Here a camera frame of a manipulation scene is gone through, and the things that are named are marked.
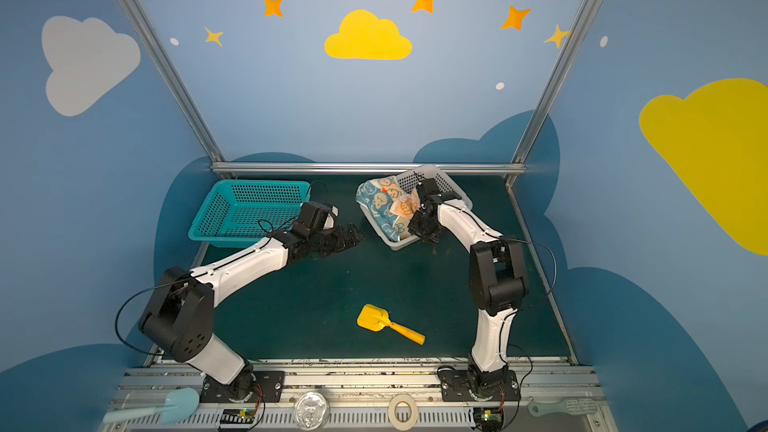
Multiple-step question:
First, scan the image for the blue bunny towel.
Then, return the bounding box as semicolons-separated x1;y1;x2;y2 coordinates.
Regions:
356;176;411;242

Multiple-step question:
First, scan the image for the grey plastic basket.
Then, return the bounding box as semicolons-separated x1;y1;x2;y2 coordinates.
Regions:
356;165;473;251

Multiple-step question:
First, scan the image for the teal plastic basket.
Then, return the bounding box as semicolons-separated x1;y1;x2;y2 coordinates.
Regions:
188;180;311;249

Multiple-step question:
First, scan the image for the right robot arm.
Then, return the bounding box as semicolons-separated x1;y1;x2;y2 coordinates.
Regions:
408;178;529;375

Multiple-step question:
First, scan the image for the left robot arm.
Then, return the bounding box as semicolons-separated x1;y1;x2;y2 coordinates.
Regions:
138;224;364;386

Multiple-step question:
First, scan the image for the orange patterned towel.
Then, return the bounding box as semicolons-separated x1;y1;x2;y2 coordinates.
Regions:
387;188;421;220

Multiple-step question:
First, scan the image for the yellow toy shovel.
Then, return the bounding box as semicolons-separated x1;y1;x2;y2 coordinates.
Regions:
357;304;425;345

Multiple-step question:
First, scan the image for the clear round lid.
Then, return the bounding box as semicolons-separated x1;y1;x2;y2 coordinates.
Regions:
293;391;330;431

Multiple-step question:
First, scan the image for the left circuit board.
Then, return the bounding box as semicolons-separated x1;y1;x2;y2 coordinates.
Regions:
217;409;257;431

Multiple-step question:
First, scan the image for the circuit board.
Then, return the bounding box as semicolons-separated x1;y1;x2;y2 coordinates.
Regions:
217;409;257;431
472;408;504;432

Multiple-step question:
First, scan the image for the white tape roll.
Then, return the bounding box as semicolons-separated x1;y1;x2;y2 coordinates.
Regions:
387;394;419;431

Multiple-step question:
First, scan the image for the right circuit board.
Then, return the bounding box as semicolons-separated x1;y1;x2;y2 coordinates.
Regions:
472;408;504;432

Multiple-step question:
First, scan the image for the grey-green brush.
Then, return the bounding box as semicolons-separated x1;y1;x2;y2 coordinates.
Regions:
527;398;598;417

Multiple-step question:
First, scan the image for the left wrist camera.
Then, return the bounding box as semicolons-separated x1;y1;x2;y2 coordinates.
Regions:
294;201;338;234

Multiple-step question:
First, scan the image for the aluminium frame right post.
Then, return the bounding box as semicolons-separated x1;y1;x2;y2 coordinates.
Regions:
505;0;604;193

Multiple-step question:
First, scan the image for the aluminium frame post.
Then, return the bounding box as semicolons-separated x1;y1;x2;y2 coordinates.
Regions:
117;0;225;162
505;0;604;193

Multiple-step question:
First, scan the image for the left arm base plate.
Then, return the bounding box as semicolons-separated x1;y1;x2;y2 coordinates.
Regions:
200;370;285;404

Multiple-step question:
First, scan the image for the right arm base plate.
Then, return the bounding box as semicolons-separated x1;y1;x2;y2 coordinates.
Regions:
436;366;521;402

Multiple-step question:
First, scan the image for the aluminium front rail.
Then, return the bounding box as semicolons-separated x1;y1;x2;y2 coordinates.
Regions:
99;357;618;431

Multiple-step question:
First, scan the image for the aluminium frame left post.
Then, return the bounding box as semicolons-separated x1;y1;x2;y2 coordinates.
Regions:
117;0;225;162

